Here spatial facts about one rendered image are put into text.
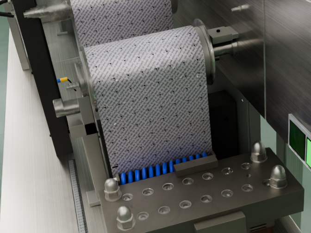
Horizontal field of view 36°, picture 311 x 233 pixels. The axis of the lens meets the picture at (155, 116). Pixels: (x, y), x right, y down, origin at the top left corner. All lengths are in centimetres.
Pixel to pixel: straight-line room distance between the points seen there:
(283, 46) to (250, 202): 32
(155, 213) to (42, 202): 40
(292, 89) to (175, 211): 33
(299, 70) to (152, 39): 33
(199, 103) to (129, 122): 16
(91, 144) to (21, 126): 55
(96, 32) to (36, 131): 52
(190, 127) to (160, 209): 20
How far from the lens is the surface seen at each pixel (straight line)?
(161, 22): 121
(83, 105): 107
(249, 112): 113
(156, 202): 100
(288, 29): 84
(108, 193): 102
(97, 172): 118
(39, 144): 153
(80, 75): 100
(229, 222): 97
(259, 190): 101
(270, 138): 298
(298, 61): 83
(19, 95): 186
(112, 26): 119
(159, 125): 105
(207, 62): 102
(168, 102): 103
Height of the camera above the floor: 169
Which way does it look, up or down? 31 degrees down
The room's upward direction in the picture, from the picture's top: 9 degrees counter-clockwise
